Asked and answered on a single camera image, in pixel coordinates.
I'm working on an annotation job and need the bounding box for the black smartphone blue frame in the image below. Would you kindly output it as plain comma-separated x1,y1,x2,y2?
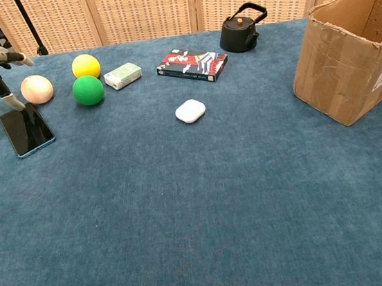
0,99,59,162

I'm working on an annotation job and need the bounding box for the green foam ball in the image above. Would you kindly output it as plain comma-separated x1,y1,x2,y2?
70,73,107,109

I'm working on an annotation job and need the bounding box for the black cast iron teapot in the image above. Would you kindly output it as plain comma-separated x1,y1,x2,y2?
215,0,273,55

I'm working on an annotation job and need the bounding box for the black tripod stand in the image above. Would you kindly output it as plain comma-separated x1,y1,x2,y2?
12,0,49,60

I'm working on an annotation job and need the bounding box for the woven wooden folding screen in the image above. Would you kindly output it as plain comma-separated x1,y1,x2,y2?
0,0,382,62

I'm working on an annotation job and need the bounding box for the blue table cloth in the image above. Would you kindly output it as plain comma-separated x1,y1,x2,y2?
0,9,382,286

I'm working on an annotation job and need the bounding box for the brown cardboard box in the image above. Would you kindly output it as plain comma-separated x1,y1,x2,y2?
282,0,382,133

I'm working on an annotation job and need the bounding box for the white earbuds case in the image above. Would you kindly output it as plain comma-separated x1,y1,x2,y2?
173,97,208,126

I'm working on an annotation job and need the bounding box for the peach foam ball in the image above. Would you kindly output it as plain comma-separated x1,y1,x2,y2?
19,72,56,107

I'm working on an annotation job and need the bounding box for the yellow foam ball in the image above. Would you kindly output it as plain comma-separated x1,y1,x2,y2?
70,52,102,81

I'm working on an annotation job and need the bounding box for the dark red-patterned book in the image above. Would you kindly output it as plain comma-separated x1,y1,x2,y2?
154,42,231,89

